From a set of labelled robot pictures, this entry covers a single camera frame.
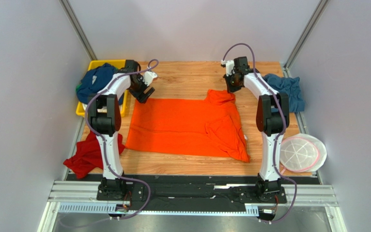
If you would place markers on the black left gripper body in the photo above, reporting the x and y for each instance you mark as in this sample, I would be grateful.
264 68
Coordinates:
137 90

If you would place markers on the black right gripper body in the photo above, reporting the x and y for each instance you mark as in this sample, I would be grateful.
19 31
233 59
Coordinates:
232 81

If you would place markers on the orange t-shirt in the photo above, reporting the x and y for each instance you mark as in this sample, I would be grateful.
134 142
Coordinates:
209 127

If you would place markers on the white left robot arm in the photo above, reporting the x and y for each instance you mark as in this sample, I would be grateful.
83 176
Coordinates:
103 117

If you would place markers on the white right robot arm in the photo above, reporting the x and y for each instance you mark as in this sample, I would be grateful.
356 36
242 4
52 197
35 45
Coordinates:
272 119

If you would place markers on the navy blue t-shirt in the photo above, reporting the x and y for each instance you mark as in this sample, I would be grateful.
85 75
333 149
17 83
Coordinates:
95 83

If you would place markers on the teal blue t-shirt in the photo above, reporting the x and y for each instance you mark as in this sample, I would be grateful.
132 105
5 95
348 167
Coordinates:
290 86

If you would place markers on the green t-shirt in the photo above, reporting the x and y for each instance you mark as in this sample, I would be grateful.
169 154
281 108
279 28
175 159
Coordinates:
79 87

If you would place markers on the yellow plastic bin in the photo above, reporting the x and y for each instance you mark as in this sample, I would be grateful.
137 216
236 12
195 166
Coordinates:
98 77

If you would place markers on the red t-shirt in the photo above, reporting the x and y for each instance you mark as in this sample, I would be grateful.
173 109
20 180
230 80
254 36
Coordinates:
87 157

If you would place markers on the white mesh laundry bag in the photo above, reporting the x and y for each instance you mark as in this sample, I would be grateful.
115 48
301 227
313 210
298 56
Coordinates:
302 153

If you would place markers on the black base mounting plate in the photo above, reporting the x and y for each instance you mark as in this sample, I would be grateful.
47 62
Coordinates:
197 193

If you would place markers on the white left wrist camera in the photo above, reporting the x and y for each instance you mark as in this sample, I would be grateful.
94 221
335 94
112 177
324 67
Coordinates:
149 77

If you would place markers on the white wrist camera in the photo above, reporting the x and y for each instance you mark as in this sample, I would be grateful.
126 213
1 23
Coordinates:
229 67
149 77

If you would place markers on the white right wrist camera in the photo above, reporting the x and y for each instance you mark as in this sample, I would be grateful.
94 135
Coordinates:
229 67

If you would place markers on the aluminium frame rail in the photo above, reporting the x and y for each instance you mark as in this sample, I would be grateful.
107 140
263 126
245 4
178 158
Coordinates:
81 197

